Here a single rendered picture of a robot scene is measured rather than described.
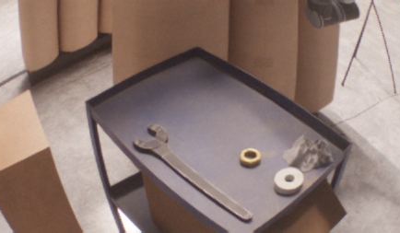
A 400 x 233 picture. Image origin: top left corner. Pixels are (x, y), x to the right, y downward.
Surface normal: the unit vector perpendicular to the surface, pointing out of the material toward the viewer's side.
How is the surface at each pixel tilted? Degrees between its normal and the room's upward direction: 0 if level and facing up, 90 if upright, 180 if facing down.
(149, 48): 90
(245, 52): 90
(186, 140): 0
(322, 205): 26
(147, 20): 90
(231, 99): 0
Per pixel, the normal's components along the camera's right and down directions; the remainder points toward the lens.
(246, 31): -0.18, 0.59
